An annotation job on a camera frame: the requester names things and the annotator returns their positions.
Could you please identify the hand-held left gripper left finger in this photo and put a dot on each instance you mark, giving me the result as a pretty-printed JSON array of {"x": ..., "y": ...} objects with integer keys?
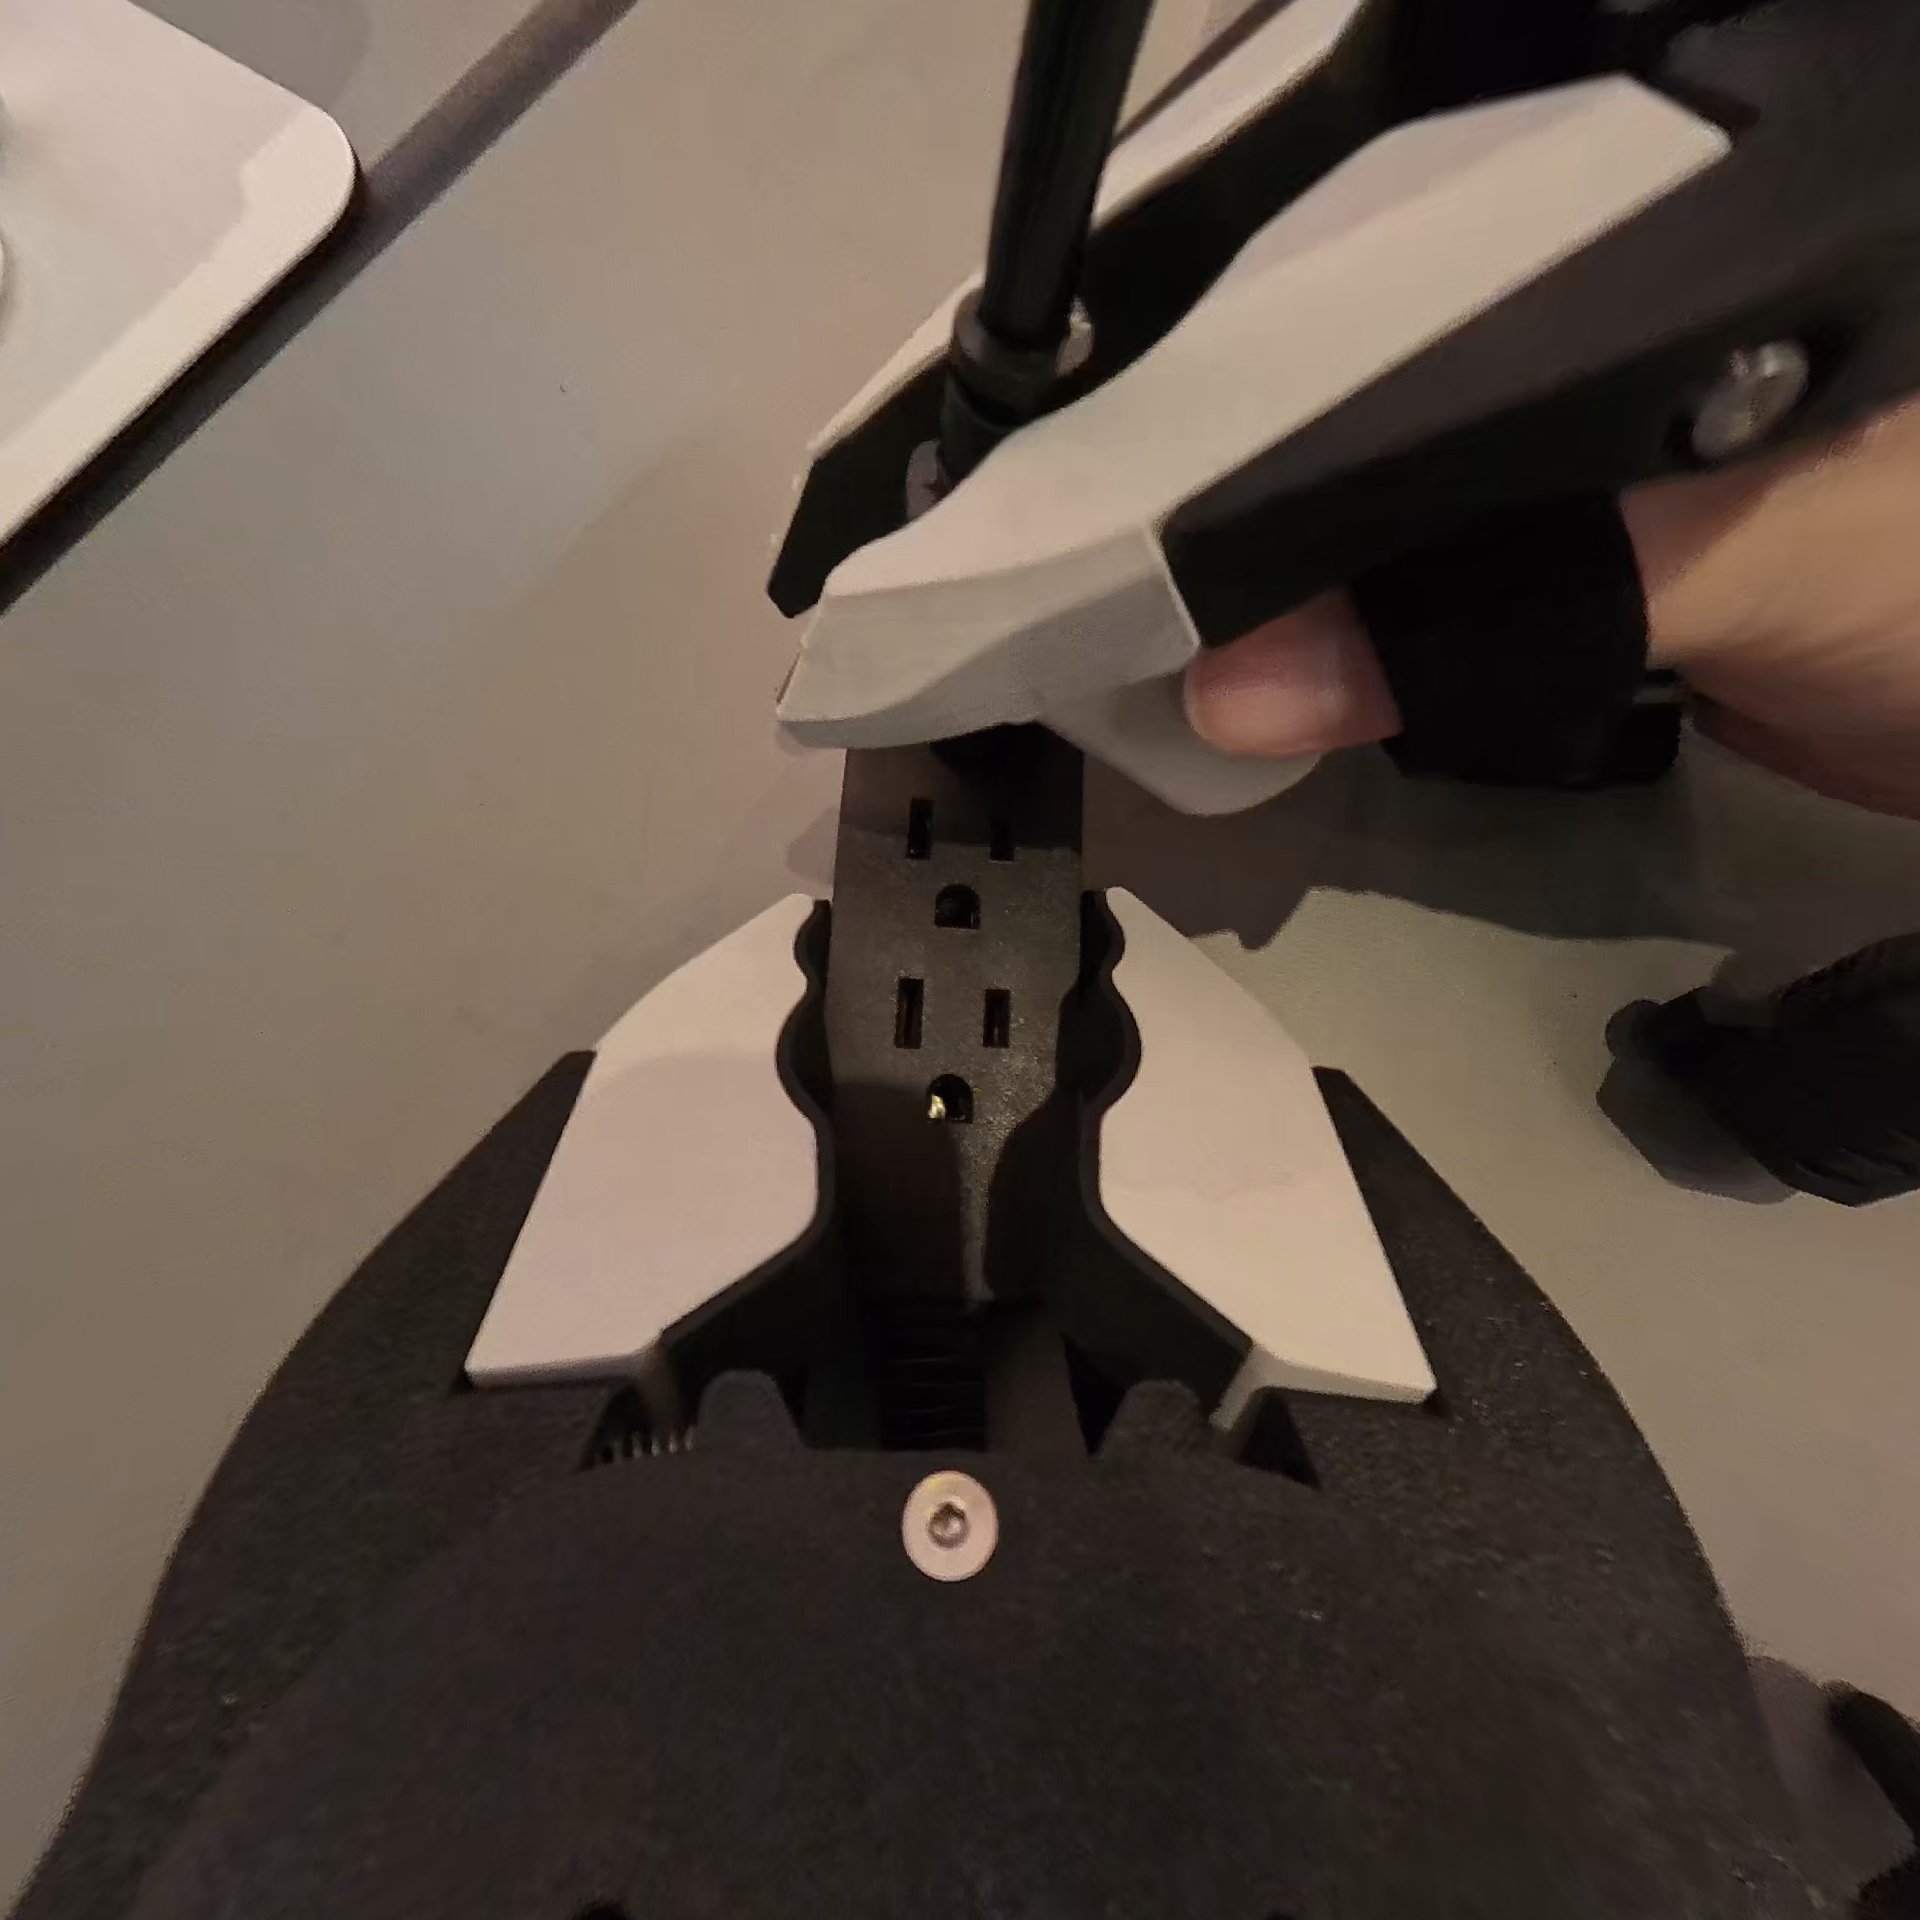
[{"x": 675, "y": 1171}]

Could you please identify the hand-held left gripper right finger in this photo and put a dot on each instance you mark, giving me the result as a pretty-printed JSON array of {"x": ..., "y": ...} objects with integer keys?
[{"x": 1244, "y": 1184}]

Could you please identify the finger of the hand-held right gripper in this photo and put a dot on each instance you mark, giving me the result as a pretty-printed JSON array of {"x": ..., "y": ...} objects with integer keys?
[
  {"x": 885, "y": 412},
  {"x": 1051, "y": 571}
]

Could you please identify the black power strip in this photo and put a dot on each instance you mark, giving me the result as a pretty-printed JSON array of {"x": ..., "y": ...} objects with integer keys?
[{"x": 946, "y": 975}]

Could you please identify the person's right hand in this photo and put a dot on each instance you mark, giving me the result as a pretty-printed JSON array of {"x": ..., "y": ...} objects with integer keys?
[{"x": 1770, "y": 599}]

